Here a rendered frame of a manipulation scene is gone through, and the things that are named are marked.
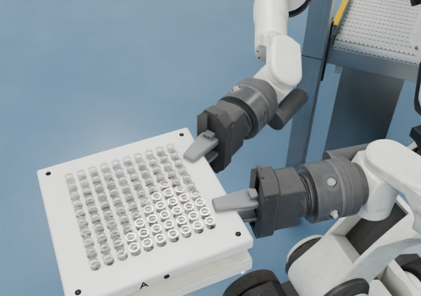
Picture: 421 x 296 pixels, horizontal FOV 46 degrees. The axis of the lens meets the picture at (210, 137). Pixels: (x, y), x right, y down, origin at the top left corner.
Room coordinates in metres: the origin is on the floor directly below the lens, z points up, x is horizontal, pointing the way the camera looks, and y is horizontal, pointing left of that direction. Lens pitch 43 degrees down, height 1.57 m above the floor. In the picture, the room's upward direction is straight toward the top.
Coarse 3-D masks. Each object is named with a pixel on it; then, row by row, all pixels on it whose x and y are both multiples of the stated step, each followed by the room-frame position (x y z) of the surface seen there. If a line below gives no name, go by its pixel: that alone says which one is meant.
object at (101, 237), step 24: (120, 168) 0.51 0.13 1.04; (144, 168) 0.51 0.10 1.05; (168, 168) 0.51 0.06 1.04; (96, 192) 0.47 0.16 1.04; (144, 192) 0.46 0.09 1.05; (168, 192) 0.47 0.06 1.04; (96, 216) 0.43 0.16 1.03; (120, 216) 0.42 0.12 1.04; (168, 216) 0.42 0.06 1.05; (192, 216) 0.42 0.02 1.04; (120, 240) 0.38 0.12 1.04
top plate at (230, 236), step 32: (96, 160) 0.53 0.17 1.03; (64, 192) 0.47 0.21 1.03; (160, 192) 0.47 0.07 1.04; (224, 192) 0.47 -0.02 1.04; (64, 224) 0.41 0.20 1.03; (160, 224) 0.41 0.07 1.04; (192, 224) 0.41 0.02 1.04; (224, 224) 0.41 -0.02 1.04; (64, 256) 0.36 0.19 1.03; (128, 256) 0.36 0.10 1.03; (160, 256) 0.36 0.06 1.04; (192, 256) 0.36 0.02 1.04; (224, 256) 0.37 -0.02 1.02; (64, 288) 0.32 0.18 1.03; (96, 288) 0.32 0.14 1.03; (128, 288) 0.32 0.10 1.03
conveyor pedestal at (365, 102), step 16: (352, 80) 1.34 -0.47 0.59; (368, 80) 1.32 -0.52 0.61; (384, 80) 1.31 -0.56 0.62; (400, 80) 1.29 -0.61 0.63; (336, 96) 1.36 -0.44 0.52; (352, 96) 1.34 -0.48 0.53; (368, 96) 1.32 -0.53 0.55; (384, 96) 1.30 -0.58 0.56; (336, 112) 1.35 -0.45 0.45; (352, 112) 1.33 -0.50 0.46; (368, 112) 1.31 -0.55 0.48; (384, 112) 1.29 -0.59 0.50; (336, 128) 1.35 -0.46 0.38; (352, 128) 1.33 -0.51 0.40; (368, 128) 1.31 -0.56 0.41; (384, 128) 1.29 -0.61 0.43; (336, 144) 1.34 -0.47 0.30; (352, 144) 1.32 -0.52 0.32
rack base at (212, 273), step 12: (216, 264) 0.38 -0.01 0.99; (228, 264) 0.38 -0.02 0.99; (240, 264) 0.38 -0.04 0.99; (180, 276) 0.36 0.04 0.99; (192, 276) 0.36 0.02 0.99; (204, 276) 0.36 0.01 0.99; (216, 276) 0.36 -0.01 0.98; (228, 276) 0.37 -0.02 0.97; (144, 288) 0.34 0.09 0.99; (156, 288) 0.34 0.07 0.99; (168, 288) 0.34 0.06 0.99; (180, 288) 0.35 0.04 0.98; (192, 288) 0.35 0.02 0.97
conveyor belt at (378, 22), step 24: (360, 0) 1.48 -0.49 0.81; (384, 0) 1.48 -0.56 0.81; (408, 0) 1.48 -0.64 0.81; (360, 24) 1.32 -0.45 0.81; (384, 24) 1.32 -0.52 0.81; (408, 24) 1.32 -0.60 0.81; (336, 48) 1.25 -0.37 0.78; (360, 48) 1.22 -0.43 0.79; (384, 48) 1.21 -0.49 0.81; (408, 48) 1.19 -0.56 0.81
